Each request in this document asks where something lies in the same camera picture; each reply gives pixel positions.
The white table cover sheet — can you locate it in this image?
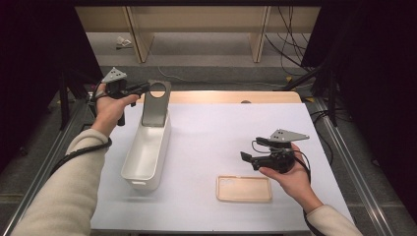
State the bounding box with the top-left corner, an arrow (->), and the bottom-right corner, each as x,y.
90,102 -> 355,232

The person's right hand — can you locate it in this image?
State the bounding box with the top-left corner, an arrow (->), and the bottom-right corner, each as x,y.
259,143 -> 324,214

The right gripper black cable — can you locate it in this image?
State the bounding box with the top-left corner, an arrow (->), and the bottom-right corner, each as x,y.
251,140 -> 316,236

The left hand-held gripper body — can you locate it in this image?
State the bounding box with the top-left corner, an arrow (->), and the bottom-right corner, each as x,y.
101,67 -> 128,127

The white floor cable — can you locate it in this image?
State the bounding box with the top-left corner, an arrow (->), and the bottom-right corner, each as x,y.
156,66 -> 286,89

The crumpled white paper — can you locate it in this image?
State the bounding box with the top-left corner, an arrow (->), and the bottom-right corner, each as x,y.
115,35 -> 133,50

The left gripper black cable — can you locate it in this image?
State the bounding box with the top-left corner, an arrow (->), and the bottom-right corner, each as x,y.
48,81 -> 113,176

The beige phone case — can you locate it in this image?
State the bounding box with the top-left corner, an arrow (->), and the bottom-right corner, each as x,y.
215,175 -> 273,204

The bundle of black cables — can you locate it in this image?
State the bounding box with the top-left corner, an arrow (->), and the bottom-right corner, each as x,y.
265,5 -> 316,77

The black floor cable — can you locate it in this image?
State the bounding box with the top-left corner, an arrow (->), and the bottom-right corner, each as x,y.
309,107 -> 348,165

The wooden shelf unit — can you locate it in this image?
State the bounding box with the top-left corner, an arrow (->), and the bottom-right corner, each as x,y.
74,5 -> 322,64

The aluminium floor rail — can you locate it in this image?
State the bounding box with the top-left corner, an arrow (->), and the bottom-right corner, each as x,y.
311,97 -> 394,236
1,94 -> 89,236

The person's left hand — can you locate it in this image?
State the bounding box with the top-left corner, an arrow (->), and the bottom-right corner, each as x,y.
90,83 -> 141,137

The black metal stand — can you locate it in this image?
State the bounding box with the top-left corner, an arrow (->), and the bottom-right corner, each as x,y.
281,65 -> 338,127
58,67 -> 126,131

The black curtain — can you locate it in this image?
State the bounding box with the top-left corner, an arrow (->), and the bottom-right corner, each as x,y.
0,0 -> 102,171
301,0 -> 417,224

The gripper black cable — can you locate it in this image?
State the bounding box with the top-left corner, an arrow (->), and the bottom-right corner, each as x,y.
251,140 -> 316,236
48,81 -> 113,176

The white plastic storage bin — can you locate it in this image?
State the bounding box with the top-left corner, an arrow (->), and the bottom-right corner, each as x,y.
120,109 -> 172,191

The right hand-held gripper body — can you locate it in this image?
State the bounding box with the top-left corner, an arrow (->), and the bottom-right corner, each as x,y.
250,129 -> 311,175

